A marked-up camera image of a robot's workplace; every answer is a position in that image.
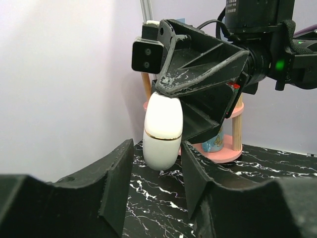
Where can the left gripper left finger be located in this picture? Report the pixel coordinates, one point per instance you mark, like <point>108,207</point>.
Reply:
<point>90,203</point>

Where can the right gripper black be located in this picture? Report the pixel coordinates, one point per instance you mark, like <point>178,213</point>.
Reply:
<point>196,61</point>

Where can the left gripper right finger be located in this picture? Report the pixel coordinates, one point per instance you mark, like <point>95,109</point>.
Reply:
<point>222,204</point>

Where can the white earbud case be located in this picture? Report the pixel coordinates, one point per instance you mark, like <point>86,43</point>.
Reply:
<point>163,127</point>

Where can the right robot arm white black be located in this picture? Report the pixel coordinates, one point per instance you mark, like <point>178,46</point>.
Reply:
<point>267,23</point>

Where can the blue patterned mug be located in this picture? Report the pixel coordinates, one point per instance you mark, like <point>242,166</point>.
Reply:
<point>214,144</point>

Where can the black marble mat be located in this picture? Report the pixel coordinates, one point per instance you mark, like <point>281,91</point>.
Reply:
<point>157,207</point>

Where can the pink three tier shelf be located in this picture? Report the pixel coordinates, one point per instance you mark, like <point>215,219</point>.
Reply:
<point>232,144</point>

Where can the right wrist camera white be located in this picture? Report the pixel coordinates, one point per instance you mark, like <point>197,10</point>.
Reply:
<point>147,51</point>

